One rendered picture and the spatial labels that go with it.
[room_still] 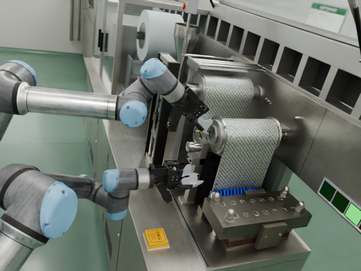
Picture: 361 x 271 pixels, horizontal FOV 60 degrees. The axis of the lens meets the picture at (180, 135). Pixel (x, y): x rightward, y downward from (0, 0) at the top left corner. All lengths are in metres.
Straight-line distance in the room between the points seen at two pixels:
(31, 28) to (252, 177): 5.71
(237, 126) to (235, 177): 0.22
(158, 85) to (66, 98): 0.29
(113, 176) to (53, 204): 0.35
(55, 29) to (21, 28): 0.58
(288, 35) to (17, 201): 1.15
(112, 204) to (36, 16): 5.62
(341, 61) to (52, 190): 0.98
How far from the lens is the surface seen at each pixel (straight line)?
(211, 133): 1.19
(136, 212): 1.29
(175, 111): 1.10
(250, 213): 1.23
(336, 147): 1.20
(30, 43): 6.63
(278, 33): 1.48
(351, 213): 1.18
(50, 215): 0.75
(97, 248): 2.37
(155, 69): 0.99
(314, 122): 1.27
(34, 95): 0.96
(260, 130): 1.24
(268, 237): 1.26
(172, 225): 1.27
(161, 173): 1.10
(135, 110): 0.89
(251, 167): 1.30
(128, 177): 1.07
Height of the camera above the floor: 1.76
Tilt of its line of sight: 27 degrees down
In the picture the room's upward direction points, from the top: 11 degrees clockwise
